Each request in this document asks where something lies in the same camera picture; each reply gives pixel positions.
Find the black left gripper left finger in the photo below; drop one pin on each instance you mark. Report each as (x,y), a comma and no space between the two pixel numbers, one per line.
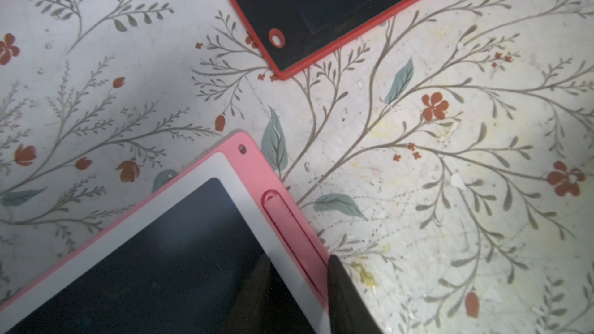
(250,313)

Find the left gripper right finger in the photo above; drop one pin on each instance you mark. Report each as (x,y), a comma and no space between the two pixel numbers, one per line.
(347,310)

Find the pink stylus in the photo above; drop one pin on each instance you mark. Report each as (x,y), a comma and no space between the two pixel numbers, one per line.
(300,239)

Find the pink white writing tablet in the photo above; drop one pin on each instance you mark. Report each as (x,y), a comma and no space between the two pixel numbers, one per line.
(177,262)

